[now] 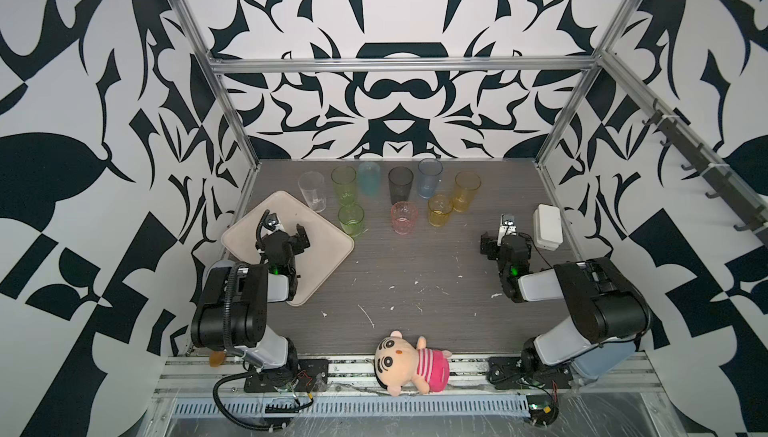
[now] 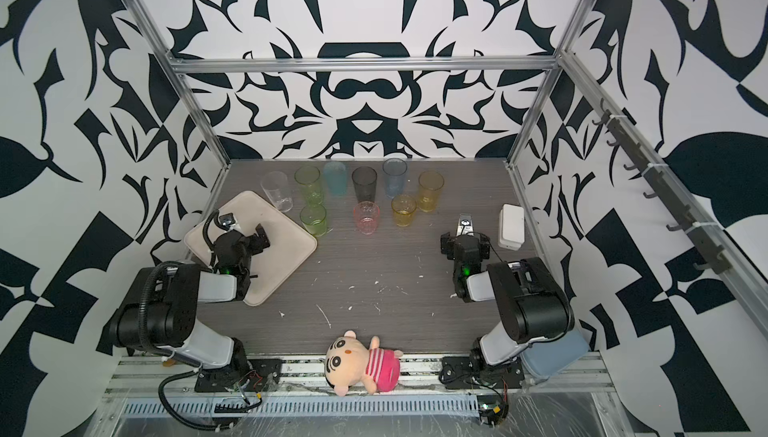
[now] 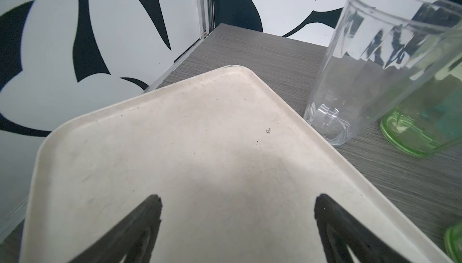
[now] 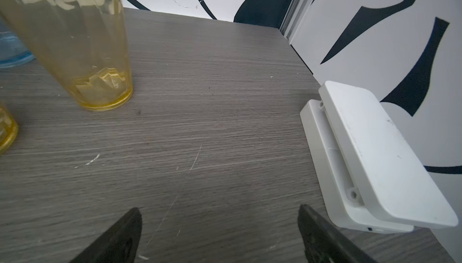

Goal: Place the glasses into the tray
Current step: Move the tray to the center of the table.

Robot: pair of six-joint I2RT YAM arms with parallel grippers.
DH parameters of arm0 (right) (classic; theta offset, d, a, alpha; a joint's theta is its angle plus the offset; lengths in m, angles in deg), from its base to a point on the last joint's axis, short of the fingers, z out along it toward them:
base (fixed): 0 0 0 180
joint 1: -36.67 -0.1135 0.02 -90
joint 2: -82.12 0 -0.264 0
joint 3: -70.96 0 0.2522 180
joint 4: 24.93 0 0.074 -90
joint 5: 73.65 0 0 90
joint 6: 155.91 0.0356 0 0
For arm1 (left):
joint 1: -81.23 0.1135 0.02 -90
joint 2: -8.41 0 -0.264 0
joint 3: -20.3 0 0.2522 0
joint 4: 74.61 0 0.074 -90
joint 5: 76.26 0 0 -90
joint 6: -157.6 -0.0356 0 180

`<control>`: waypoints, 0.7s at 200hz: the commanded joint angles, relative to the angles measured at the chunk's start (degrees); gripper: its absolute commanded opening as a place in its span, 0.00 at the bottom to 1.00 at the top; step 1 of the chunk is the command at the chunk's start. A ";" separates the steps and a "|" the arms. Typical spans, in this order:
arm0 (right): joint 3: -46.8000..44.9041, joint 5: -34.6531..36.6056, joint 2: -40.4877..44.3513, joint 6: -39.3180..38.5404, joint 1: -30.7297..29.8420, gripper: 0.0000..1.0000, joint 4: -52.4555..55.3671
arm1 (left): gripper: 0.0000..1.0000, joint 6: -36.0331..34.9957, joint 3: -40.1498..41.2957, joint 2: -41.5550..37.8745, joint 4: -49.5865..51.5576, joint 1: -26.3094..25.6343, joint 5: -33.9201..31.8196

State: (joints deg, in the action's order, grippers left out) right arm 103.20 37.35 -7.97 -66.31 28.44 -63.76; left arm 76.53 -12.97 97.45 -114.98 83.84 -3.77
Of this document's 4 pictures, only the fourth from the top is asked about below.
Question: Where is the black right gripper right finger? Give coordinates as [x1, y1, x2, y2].
[297, 204, 375, 263]

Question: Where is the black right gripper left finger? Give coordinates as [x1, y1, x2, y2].
[71, 208, 143, 263]

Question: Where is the short yellow plastic cup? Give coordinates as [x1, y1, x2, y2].
[0, 103, 19, 155]

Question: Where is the tall blue plastic cup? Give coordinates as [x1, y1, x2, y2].
[0, 19, 35, 69]

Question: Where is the tall yellow plastic cup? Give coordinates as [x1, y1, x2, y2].
[1, 0, 134, 111]

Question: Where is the white wall box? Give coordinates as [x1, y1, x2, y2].
[300, 81, 458, 234]

